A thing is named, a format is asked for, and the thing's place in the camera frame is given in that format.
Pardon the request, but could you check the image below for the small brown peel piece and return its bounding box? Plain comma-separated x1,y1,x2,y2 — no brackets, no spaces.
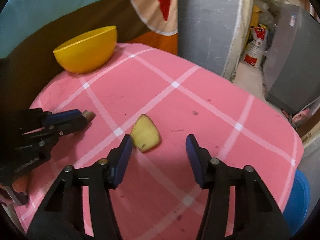
82,110,96,122

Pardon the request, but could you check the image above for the yellow potato slice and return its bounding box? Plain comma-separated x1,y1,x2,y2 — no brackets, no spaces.
130,114,161,152

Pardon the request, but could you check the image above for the left hand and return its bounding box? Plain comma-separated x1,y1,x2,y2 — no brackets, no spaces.
12,174,29,193

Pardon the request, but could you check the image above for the blue plastic bucket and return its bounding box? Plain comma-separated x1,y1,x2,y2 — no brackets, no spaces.
283,170,310,236

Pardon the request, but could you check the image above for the yellow plastic bowl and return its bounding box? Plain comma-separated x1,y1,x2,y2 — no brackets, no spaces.
53,25,118,74

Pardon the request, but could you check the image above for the pink checked tablecloth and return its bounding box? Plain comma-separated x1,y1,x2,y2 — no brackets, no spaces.
16,43,304,239

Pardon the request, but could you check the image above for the light blue cloth cover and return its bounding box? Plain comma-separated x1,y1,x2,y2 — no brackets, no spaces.
1,0,101,58

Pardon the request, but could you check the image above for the striped red orange cloth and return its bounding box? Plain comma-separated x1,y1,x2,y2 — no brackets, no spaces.
129,0,178,55

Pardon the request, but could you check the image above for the red white sack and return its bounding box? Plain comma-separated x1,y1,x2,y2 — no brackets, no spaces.
242,27,268,69

